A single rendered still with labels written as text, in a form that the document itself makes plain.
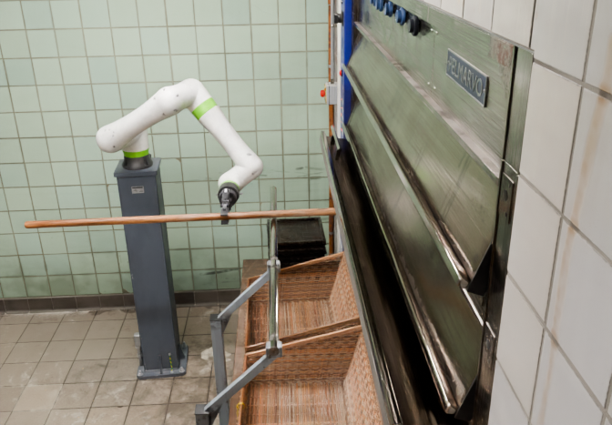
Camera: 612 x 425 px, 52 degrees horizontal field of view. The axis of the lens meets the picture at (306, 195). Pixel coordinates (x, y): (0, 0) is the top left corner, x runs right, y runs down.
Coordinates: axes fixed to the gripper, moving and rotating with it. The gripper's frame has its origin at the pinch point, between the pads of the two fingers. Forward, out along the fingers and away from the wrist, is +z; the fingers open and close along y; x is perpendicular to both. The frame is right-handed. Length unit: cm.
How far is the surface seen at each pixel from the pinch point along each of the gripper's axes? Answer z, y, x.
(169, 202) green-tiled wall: -123, 46, 46
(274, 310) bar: 68, 2, -20
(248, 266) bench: -67, 61, -4
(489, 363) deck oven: 151, -41, -56
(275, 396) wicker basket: 39, 60, -18
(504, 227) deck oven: 150, -65, -56
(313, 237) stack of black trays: -45, 34, -38
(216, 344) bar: 39, 34, 3
